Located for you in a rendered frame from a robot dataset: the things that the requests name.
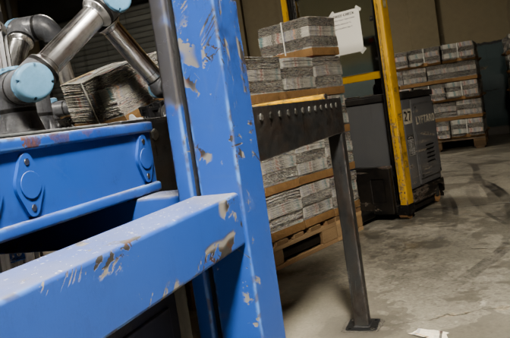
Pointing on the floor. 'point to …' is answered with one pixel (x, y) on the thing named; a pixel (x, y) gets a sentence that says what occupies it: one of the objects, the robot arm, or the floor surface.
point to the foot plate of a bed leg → (363, 326)
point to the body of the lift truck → (377, 153)
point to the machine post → (214, 134)
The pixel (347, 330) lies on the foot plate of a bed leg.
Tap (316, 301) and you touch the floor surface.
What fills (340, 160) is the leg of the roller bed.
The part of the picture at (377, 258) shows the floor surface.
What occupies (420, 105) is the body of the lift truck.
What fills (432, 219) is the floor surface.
